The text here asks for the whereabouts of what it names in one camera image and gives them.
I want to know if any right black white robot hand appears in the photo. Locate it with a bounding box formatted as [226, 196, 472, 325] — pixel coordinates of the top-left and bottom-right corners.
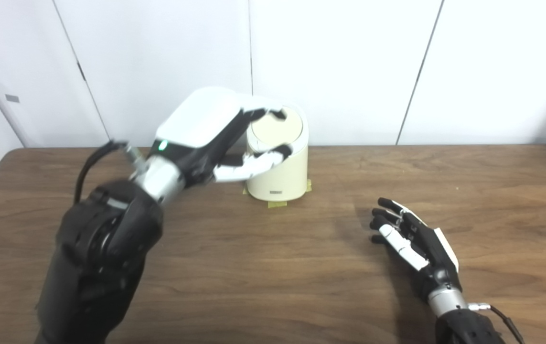
[369, 197, 462, 302]

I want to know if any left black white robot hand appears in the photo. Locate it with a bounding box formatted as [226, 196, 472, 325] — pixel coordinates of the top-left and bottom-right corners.
[156, 86, 293, 188]

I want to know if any cream round bin lid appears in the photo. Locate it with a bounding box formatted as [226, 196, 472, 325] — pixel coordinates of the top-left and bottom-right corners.
[251, 107, 303, 153]

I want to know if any cream-colored round bin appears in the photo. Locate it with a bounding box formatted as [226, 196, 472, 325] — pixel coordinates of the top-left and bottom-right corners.
[244, 102, 310, 201]

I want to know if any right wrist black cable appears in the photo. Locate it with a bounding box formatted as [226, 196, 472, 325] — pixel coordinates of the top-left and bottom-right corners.
[468, 302, 526, 344]

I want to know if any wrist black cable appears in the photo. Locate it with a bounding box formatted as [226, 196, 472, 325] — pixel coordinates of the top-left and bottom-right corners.
[73, 140, 147, 206]
[468, 302, 526, 344]

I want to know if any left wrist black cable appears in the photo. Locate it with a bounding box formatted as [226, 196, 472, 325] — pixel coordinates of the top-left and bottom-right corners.
[73, 140, 147, 206]

